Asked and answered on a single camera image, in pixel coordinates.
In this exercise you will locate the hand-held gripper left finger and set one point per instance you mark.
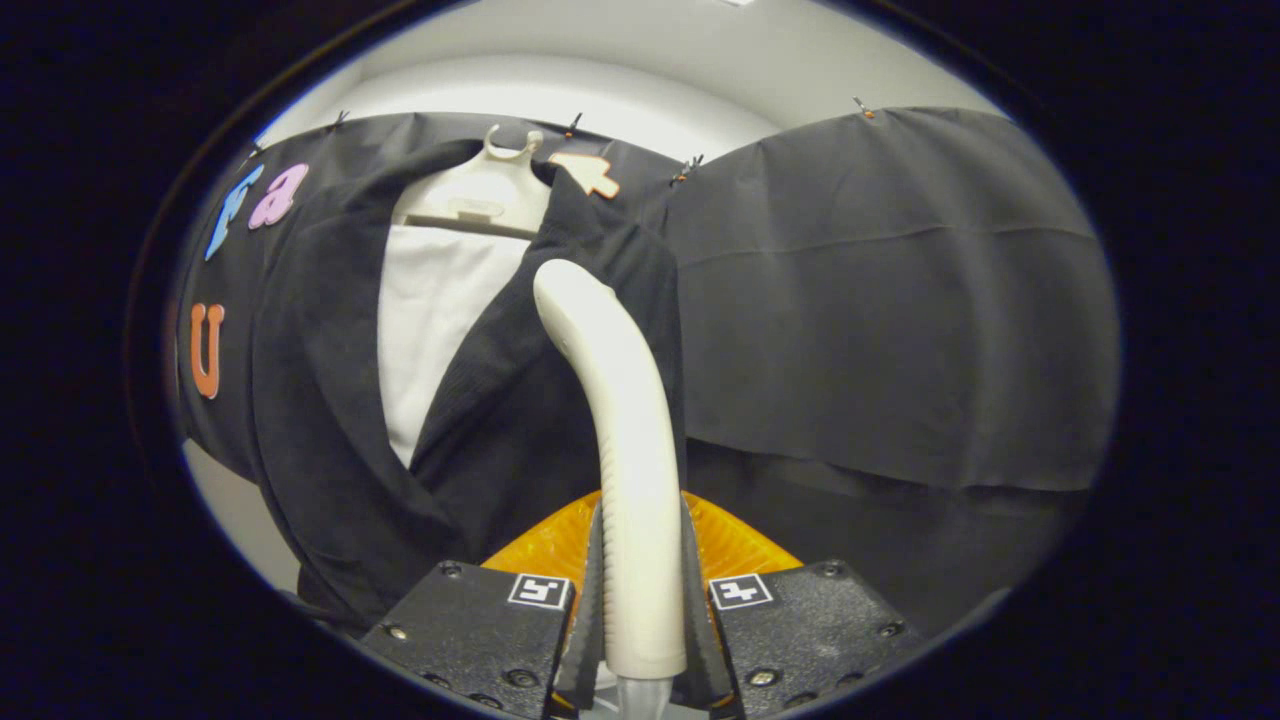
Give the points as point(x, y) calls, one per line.
point(470, 630)

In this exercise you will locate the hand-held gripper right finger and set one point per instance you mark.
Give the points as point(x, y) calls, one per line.
point(810, 625)

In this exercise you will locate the white garment steamer wand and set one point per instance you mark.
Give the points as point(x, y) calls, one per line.
point(635, 420)

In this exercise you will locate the black jacket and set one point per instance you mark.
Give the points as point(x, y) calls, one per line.
point(330, 400)

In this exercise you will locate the black backdrop cloth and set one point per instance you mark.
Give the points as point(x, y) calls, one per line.
point(880, 300)

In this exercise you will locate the white plastic hanger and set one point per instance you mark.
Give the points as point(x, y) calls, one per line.
point(480, 195)

